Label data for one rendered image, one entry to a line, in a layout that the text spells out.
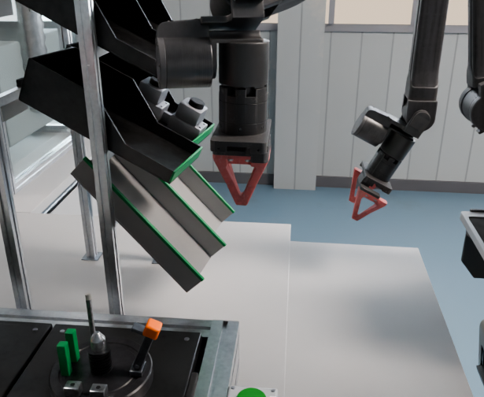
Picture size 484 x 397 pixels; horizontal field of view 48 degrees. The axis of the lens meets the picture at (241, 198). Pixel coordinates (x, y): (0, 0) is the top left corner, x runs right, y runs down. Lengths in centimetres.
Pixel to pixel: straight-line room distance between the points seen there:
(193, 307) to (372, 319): 36
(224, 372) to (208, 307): 33
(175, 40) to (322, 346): 65
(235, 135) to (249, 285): 62
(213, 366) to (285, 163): 313
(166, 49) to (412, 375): 69
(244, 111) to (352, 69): 321
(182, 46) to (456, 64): 340
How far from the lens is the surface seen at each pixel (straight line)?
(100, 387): 77
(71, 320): 98
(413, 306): 120
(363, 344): 107
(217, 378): 83
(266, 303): 115
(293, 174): 393
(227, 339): 89
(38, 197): 175
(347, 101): 387
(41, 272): 134
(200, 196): 118
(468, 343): 263
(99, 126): 85
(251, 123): 63
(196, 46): 61
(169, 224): 102
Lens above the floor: 151
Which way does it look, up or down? 23 degrees down
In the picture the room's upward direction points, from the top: straight up
